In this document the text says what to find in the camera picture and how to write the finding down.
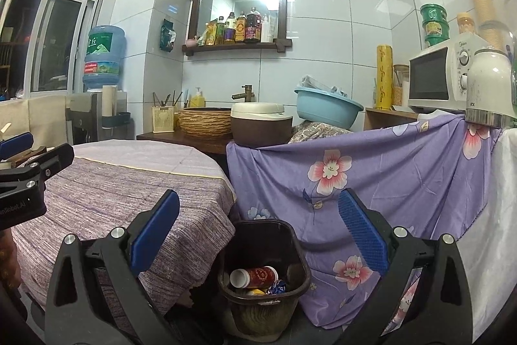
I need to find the purple label bottle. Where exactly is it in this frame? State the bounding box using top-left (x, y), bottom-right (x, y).
top-left (223, 11), bottom-right (237, 44)

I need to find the dark chopsticks bunch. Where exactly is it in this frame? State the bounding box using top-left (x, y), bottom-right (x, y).
top-left (153, 90), bottom-right (184, 108)

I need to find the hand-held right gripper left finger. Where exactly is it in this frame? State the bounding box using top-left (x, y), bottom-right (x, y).
top-left (44, 189), bottom-right (181, 345)

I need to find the yellow patterned roll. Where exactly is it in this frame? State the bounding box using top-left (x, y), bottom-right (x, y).
top-left (375, 44), bottom-right (394, 109)

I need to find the green wall pouch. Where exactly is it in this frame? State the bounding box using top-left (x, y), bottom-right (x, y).
top-left (160, 19), bottom-right (178, 53)

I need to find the glass jar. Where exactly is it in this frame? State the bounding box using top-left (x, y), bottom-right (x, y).
top-left (393, 64), bottom-right (410, 107)

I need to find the bronze faucet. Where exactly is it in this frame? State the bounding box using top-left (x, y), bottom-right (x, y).
top-left (231, 84), bottom-right (256, 103)

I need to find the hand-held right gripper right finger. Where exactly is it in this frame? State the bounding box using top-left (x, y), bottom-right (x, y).
top-left (338, 188), bottom-right (474, 345)

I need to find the clear plastic bag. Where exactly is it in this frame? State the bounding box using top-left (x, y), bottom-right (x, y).
top-left (299, 75), bottom-right (348, 95)

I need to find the water dispenser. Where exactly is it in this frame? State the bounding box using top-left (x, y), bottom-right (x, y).
top-left (65, 88), bottom-right (132, 146)

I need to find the yellow snack packet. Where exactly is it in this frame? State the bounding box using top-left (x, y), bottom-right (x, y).
top-left (204, 19), bottom-right (219, 46)

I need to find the sliding window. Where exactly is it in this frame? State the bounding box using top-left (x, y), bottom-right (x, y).
top-left (0, 0), bottom-right (103, 99)

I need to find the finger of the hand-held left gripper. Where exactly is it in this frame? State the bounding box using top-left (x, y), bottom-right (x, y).
top-left (12, 143), bottom-right (75, 183)
top-left (0, 132), bottom-right (34, 162)

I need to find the orange lidded jar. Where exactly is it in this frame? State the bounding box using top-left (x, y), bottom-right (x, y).
top-left (456, 13), bottom-right (477, 35)

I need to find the beige cloth cover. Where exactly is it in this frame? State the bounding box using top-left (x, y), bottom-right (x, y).
top-left (0, 94), bottom-right (69, 152)

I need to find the silver blue foil wrapper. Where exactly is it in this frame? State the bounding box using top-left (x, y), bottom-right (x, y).
top-left (267, 279), bottom-right (288, 296)

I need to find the dark sauce bottle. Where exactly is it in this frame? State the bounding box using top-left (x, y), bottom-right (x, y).
top-left (244, 6), bottom-right (262, 44)

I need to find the wooden sink counter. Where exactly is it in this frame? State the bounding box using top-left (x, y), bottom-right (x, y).
top-left (136, 131), bottom-right (235, 156)

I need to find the white cup dispenser tube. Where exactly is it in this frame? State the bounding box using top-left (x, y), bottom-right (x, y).
top-left (102, 85), bottom-right (118, 117)

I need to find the blue water jug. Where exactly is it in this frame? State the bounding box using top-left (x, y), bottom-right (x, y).
top-left (82, 25), bottom-right (127, 91)

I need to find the white microwave oven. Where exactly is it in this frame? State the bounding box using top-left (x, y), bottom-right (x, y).
top-left (407, 34), bottom-right (491, 113)

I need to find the yellow label bottle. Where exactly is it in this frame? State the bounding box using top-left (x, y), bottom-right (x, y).
top-left (235, 11), bottom-right (247, 43)

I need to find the white cloth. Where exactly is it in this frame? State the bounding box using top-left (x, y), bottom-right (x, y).
top-left (456, 127), bottom-right (517, 329)

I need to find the red paper cup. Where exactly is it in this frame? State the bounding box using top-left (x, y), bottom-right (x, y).
top-left (229, 266), bottom-right (279, 289)

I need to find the wooden cabinet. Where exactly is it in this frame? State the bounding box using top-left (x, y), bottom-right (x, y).
top-left (364, 106), bottom-right (421, 131)

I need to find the person's left hand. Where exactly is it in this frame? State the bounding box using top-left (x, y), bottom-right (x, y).
top-left (0, 228), bottom-right (22, 291)

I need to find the brown white rice cooker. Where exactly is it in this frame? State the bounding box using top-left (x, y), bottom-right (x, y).
top-left (230, 102), bottom-right (293, 147)

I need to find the woven basket basin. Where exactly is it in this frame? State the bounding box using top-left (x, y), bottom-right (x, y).
top-left (178, 107), bottom-right (234, 139)

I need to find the brown patterned cloth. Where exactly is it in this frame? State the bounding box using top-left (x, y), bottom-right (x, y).
top-left (288, 121), bottom-right (352, 145)

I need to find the dark teal caddy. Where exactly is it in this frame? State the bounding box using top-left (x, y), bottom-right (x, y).
top-left (101, 111), bottom-right (132, 127)

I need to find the purple floral sheet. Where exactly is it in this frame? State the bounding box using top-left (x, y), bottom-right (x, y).
top-left (226, 113), bottom-right (503, 333)

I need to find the cream chopstick holder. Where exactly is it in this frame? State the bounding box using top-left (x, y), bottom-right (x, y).
top-left (151, 106), bottom-right (175, 133)

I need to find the white electric kettle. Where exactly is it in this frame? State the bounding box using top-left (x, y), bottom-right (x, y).
top-left (464, 49), bottom-right (515, 127)

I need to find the light blue plastic basin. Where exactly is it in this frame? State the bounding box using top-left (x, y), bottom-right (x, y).
top-left (294, 85), bottom-right (364, 129)

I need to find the dark brown trash bin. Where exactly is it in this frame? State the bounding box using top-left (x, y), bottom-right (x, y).
top-left (217, 219), bottom-right (311, 343)

